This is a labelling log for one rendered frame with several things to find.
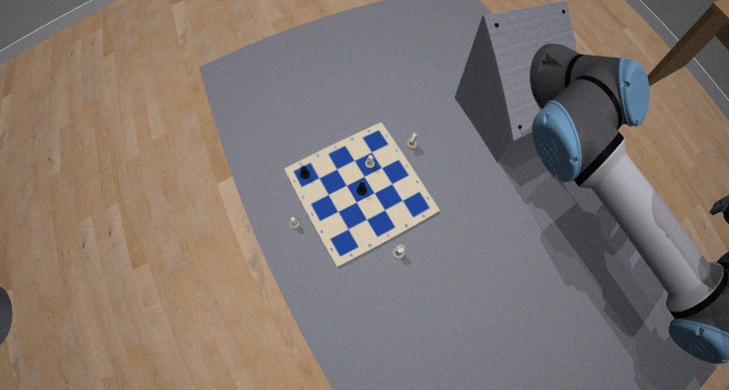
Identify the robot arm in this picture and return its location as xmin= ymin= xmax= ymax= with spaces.
xmin=529 ymin=44 xmax=729 ymax=364

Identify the blue and cream chessboard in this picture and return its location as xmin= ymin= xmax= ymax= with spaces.
xmin=284 ymin=122 xmax=440 ymax=267

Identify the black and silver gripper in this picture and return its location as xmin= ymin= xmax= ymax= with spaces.
xmin=709 ymin=195 xmax=729 ymax=224

